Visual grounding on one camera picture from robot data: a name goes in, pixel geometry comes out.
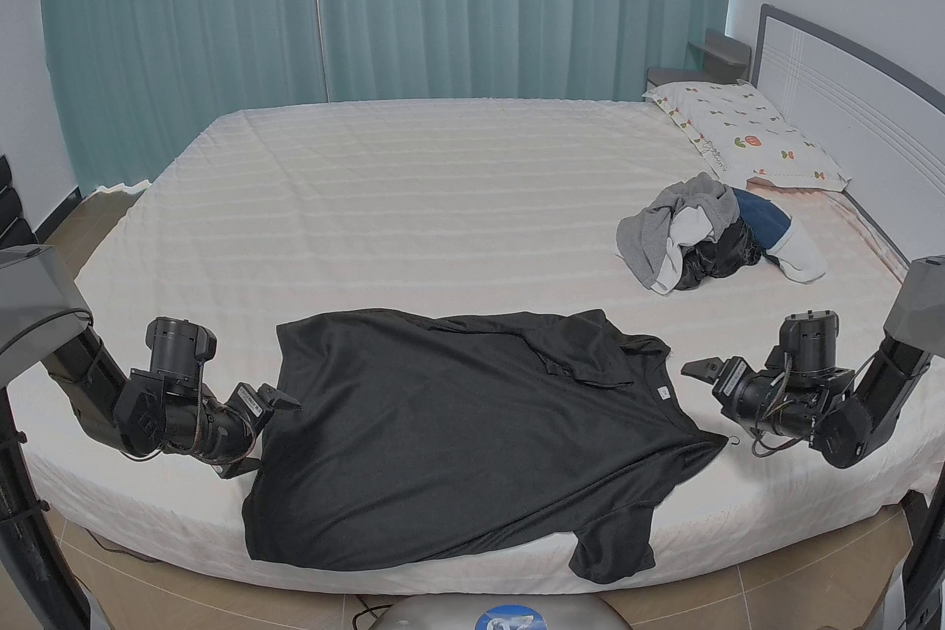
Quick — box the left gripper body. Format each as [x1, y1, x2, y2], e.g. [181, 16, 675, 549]
[198, 382, 278, 466]

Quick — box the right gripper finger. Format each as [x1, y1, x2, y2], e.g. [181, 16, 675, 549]
[680, 357, 730, 386]

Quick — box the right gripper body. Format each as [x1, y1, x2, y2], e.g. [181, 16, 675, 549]
[711, 355, 787, 440]

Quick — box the black T-shirt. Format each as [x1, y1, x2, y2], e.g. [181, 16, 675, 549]
[242, 310, 728, 585]

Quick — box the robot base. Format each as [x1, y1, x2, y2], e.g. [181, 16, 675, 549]
[373, 596, 625, 630]

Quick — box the pile of clothes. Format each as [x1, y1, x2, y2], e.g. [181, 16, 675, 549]
[616, 173, 828, 296]

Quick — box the white printed pillow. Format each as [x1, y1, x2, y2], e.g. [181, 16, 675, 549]
[642, 81, 851, 192]

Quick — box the black chest of drawers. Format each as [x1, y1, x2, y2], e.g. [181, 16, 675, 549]
[0, 155, 38, 248]

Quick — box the grey bedside table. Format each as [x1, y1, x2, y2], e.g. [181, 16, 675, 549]
[646, 29, 753, 91]

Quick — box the black cable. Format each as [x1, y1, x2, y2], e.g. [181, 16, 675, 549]
[0, 308, 95, 362]
[353, 594, 396, 630]
[752, 431, 809, 460]
[87, 530, 159, 563]

